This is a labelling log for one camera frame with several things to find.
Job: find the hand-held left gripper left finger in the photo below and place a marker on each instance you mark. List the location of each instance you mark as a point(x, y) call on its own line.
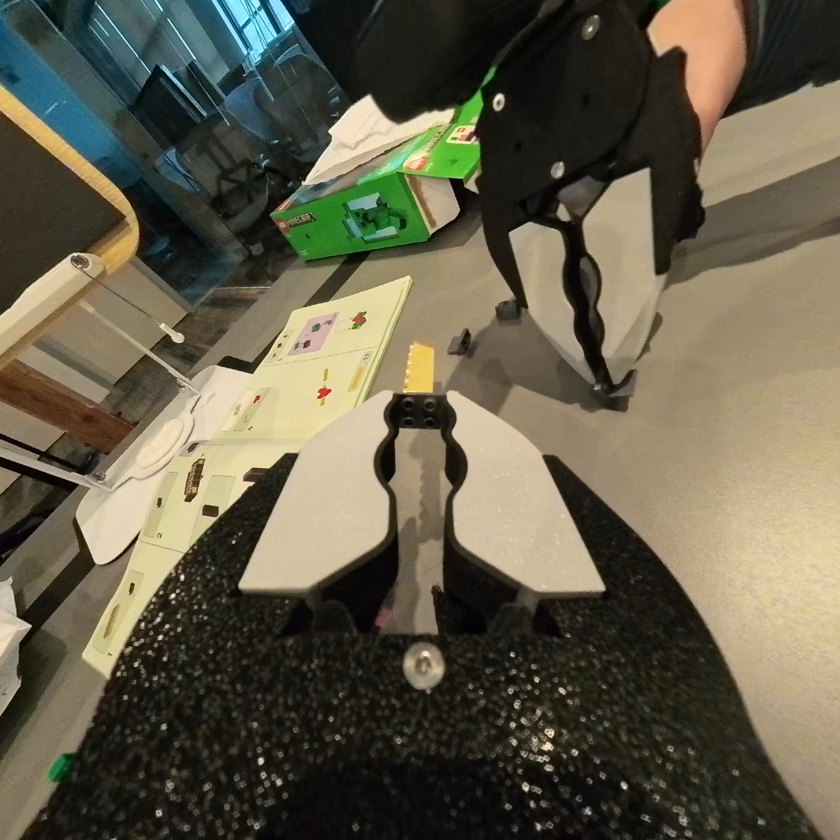
point(328, 512)

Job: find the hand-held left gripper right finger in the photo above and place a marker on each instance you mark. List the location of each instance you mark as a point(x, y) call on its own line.
point(518, 512)

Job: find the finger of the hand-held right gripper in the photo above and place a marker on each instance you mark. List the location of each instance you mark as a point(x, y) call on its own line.
point(630, 262)
point(544, 282)

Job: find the small dark toy piece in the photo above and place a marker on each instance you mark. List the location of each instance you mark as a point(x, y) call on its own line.
point(620, 387)

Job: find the black square toy brick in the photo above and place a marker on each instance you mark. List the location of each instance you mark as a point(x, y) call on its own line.
point(423, 412)

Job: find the yellow toy brick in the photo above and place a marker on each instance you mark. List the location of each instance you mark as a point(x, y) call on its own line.
point(422, 367)

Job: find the grey desk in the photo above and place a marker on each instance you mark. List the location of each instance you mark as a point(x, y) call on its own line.
point(722, 459)

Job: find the dark grey sloped brick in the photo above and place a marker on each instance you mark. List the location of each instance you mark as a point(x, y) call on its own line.
point(510, 310)

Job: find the pale green instruction booklet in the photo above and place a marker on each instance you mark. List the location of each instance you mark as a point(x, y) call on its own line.
point(315, 367)

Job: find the torn white paper bag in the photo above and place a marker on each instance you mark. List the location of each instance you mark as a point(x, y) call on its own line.
point(367, 131)

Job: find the green toy box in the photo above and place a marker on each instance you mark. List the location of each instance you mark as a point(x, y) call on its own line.
point(354, 210)

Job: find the grey office chair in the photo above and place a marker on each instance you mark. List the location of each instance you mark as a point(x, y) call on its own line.
point(262, 111)

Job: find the crumpled white paper bag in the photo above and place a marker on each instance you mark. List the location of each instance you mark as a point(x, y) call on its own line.
point(12, 643)

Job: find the tiny green toy brick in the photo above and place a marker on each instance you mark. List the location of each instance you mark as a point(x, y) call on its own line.
point(64, 768)

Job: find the black board with wooden rim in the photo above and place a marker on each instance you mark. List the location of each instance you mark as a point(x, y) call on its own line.
point(46, 197)

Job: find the small black bracket brick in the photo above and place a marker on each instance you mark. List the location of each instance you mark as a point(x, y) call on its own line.
point(460, 341)

